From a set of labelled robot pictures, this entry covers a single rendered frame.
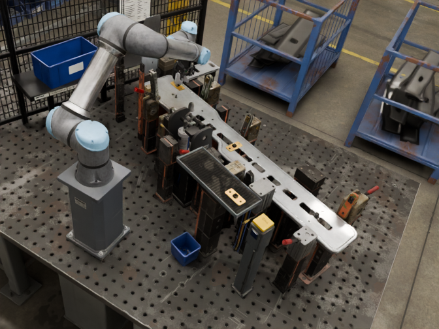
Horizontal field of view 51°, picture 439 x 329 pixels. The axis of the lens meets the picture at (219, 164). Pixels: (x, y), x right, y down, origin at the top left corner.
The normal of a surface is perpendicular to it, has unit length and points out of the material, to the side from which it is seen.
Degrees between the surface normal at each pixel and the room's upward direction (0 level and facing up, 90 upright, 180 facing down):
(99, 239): 90
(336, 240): 0
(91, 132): 8
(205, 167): 0
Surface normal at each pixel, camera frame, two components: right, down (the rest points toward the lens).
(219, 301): 0.14, -0.72
